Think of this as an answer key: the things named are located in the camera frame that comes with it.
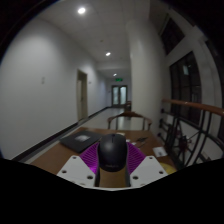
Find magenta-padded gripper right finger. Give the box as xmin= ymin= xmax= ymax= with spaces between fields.
xmin=125 ymin=141 xmax=169 ymax=188

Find recessed ceiling lights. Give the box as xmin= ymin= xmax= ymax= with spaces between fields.
xmin=77 ymin=6 xmax=119 ymax=78

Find black railing with wooden handrail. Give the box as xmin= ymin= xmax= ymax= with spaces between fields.
xmin=159 ymin=98 xmax=224 ymax=171

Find black computer mouse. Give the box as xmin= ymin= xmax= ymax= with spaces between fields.
xmin=97 ymin=133 xmax=129 ymax=173

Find glass double door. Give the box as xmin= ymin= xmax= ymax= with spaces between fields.
xmin=111 ymin=84 xmax=128 ymax=107

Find wooden armchair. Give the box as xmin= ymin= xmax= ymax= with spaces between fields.
xmin=107 ymin=111 xmax=153 ymax=131

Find dark window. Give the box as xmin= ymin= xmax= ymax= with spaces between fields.
xmin=169 ymin=50 xmax=203 ymax=126

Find white paper booklet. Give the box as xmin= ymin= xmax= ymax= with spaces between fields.
xmin=152 ymin=146 xmax=168 ymax=158

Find dark closed laptop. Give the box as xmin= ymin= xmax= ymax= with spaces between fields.
xmin=59 ymin=129 xmax=103 ymax=154

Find open side doorway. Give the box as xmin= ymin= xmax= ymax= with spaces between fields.
xmin=76 ymin=69 xmax=89 ymax=123

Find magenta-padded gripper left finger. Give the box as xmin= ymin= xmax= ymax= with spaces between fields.
xmin=56 ymin=141 xmax=101 ymax=188

